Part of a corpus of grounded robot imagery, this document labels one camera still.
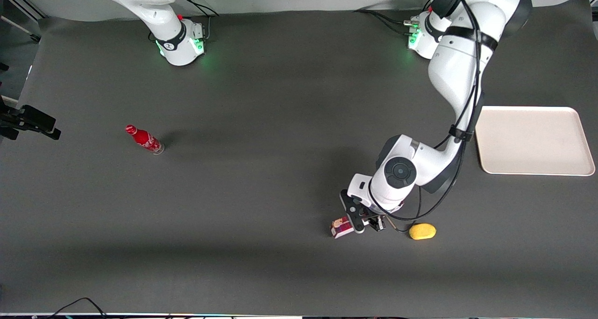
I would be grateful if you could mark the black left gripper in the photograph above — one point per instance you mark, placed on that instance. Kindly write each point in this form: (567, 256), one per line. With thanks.
(375, 220)

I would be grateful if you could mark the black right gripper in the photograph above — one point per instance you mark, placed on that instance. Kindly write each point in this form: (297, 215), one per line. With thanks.
(4, 115)

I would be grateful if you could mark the red cookie box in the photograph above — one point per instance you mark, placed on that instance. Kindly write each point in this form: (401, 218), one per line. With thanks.
(342, 228)

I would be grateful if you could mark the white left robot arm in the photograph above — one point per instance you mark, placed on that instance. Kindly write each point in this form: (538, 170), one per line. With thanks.
(460, 71)

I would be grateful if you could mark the white rectangular tray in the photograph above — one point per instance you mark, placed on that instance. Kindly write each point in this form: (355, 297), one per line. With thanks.
(532, 141)

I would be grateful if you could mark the yellow oval sponge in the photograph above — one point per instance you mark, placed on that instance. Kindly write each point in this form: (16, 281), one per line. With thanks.
(422, 231)

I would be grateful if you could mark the red cola bottle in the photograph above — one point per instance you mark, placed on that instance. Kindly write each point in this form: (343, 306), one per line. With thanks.
(143, 138)

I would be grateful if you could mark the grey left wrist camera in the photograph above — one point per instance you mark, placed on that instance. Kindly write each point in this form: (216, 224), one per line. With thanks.
(359, 186)

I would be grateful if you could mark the aluminium frame rail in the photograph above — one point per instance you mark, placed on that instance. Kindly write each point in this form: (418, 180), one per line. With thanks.
(23, 2)

